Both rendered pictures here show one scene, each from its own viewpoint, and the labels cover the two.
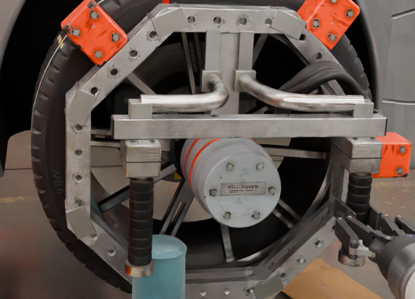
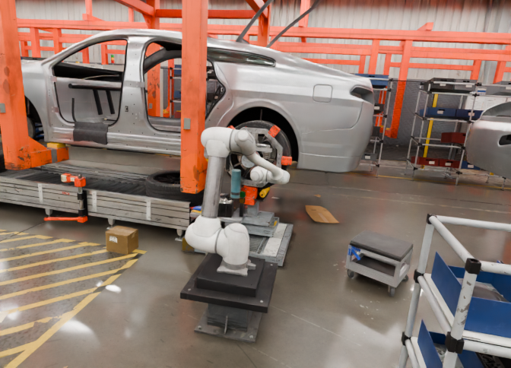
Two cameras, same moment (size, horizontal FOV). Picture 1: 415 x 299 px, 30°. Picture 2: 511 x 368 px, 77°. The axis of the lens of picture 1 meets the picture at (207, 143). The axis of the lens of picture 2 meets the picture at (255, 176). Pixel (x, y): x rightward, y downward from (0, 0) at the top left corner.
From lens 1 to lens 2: 1.88 m
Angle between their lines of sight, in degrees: 24
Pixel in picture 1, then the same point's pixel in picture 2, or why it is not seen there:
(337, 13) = (274, 130)
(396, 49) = (303, 141)
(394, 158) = (287, 160)
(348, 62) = (281, 141)
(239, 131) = not seen: hidden behind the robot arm
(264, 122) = not seen: hidden behind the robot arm
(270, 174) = not seen: hidden behind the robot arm
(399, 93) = (303, 150)
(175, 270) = (237, 174)
